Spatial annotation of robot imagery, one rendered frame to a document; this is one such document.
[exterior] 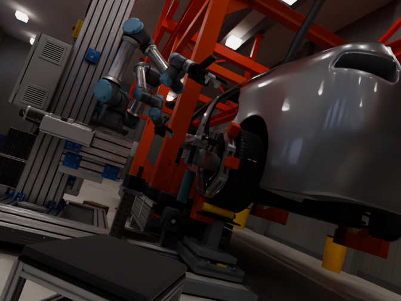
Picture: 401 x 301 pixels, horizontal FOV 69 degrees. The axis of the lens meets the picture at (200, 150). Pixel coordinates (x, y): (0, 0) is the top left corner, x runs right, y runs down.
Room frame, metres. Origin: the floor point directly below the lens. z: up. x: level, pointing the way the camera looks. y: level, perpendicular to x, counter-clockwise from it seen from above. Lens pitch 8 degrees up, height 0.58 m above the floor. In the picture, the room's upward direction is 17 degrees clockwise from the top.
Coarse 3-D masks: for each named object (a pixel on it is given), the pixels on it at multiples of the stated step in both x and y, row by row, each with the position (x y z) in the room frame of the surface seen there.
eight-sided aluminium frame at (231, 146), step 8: (224, 128) 2.14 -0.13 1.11; (224, 136) 2.10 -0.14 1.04; (232, 144) 2.04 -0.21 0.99; (224, 152) 2.02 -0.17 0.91; (232, 152) 2.00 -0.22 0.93; (200, 176) 2.47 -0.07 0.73; (216, 176) 2.04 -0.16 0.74; (224, 176) 2.00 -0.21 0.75; (200, 184) 2.41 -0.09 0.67; (216, 184) 2.04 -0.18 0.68; (200, 192) 2.23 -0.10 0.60; (208, 192) 2.11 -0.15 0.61; (216, 192) 2.11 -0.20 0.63
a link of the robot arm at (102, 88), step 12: (132, 24) 1.59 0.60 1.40; (132, 36) 1.60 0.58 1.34; (144, 36) 1.66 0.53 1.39; (120, 48) 1.63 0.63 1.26; (132, 48) 1.64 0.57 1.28; (120, 60) 1.62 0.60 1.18; (108, 72) 1.64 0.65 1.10; (120, 72) 1.63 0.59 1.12; (96, 84) 1.61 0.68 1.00; (108, 84) 1.59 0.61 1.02; (120, 84) 1.65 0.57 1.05; (96, 96) 1.62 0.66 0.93; (108, 96) 1.61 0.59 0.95; (120, 96) 1.70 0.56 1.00
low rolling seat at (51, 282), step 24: (72, 240) 0.90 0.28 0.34; (96, 240) 0.99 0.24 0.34; (120, 240) 1.09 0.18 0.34; (24, 264) 0.74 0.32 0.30; (48, 264) 0.73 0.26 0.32; (72, 264) 0.72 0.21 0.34; (96, 264) 0.76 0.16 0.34; (120, 264) 0.82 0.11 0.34; (144, 264) 0.89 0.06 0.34; (168, 264) 0.97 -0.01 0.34; (48, 288) 0.72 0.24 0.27; (72, 288) 0.71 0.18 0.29; (96, 288) 0.70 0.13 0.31; (120, 288) 0.69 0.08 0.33; (144, 288) 0.70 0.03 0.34; (168, 288) 0.85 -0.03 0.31
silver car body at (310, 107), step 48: (336, 48) 1.52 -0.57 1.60; (384, 48) 1.37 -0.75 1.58; (240, 96) 2.61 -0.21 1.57; (288, 96) 1.84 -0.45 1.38; (336, 96) 1.43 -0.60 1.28; (384, 96) 1.33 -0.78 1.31; (288, 144) 1.70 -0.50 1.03; (336, 144) 1.40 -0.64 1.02; (384, 144) 1.33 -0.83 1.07; (288, 192) 1.62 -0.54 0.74; (336, 192) 1.41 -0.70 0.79; (384, 192) 1.40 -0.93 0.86; (384, 240) 2.81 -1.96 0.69
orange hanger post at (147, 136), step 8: (176, 40) 4.37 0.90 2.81; (160, 88) 4.37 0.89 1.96; (168, 88) 4.40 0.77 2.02; (144, 128) 4.46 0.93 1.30; (152, 128) 4.39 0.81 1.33; (144, 136) 4.37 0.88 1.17; (152, 136) 4.41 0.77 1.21; (144, 144) 4.38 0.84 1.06; (136, 152) 4.47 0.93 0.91; (144, 152) 4.40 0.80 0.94; (136, 160) 4.37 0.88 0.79; (144, 160) 4.41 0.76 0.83; (136, 168) 4.38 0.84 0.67
